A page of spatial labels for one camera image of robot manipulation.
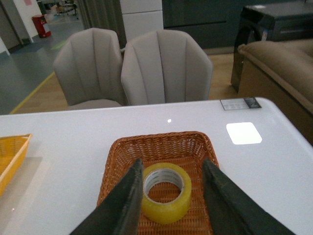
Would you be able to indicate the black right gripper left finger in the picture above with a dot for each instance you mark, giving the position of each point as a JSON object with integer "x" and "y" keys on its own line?
{"x": 119, "y": 212}

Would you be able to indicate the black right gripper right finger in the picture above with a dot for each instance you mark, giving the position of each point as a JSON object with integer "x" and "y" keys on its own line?
{"x": 233, "y": 212}

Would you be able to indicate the clear yellowish tape roll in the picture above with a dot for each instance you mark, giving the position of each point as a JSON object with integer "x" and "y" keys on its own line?
{"x": 169, "y": 212}

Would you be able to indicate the brown wicker basket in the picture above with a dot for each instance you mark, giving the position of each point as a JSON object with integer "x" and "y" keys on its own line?
{"x": 186, "y": 149}

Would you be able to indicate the yellow woven basket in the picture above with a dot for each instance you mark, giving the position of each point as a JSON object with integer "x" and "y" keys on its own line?
{"x": 13, "y": 150}

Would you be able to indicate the table label sticker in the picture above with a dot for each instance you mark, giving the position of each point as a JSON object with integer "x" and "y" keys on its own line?
{"x": 240, "y": 103}

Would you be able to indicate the right grey chair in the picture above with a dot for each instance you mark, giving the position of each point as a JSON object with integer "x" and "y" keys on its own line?
{"x": 165, "y": 66}

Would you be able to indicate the grey chair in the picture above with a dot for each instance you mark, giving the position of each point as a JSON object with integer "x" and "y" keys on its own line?
{"x": 165, "y": 66}
{"x": 88, "y": 68}

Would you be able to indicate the left grey chair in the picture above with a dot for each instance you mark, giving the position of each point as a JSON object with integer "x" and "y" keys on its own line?
{"x": 88, "y": 68}

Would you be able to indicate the tan sofa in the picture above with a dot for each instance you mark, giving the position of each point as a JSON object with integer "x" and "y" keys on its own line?
{"x": 283, "y": 73}

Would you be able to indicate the red trash bin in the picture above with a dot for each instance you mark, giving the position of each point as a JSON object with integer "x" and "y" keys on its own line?
{"x": 41, "y": 26}

